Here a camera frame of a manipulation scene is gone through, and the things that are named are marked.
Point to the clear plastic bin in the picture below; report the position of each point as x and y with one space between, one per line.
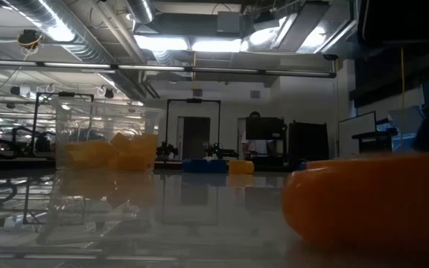
106 119

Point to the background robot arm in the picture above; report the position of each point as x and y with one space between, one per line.
167 149
220 150

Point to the long ceiling light rail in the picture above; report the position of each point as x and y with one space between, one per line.
237 70

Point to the ceiling security camera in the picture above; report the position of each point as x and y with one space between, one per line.
330 56

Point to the whiteboard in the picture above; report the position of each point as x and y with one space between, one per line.
356 130

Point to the black gantry frame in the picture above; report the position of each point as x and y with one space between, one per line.
63 95
194 100

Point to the dark desk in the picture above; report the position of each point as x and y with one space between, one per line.
372 136

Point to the orange toy block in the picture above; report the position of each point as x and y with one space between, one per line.
367 201

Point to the yellow toy block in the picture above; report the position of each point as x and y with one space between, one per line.
120 141
241 166
88 154

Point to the person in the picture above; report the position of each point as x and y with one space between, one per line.
255 147

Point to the blue toy block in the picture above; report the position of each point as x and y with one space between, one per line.
302 166
196 166
220 166

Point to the tilted white panel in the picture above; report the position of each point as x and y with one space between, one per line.
404 119

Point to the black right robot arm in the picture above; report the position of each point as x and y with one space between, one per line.
408 18

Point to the grey ceiling unit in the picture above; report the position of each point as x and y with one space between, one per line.
228 22

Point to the silver ventilation duct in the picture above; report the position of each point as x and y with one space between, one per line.
140 9

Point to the large ribbed ceiling duct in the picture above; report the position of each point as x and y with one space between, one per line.
50 22

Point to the black monitor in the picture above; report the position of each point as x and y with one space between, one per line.
264 128

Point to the black cabinet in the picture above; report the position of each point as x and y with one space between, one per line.
308 141

